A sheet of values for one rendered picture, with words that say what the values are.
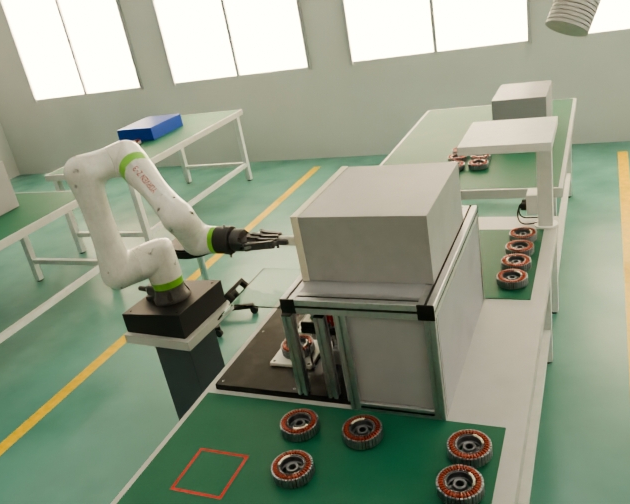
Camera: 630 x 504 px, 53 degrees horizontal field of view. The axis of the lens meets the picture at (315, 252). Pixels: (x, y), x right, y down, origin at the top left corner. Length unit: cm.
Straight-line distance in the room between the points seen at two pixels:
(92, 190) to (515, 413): 156
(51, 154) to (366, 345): 797
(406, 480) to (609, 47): 520
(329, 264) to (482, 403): 58
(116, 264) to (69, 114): 659
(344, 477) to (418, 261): 59
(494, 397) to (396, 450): 34
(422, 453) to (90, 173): 143
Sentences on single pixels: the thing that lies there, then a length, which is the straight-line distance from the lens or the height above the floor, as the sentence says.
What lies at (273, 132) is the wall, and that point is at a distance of 734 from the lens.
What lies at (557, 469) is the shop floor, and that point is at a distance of 281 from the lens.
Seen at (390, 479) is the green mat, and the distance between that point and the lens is 171.
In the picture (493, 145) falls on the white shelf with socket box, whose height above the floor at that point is 120.
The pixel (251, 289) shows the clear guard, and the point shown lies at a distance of 201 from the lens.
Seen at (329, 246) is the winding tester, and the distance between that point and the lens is 179.
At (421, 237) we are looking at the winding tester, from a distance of 169.
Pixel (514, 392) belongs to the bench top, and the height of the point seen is 75.
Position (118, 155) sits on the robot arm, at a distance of 237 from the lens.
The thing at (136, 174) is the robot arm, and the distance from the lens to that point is 226.
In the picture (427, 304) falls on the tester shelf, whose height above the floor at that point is 111.
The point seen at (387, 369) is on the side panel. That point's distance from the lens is 182.
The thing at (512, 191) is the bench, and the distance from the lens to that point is 341.
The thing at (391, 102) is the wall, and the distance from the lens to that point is 676.
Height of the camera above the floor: 194
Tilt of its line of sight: 24 degrees down
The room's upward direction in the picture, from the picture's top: 11 degrees counter-clockwise
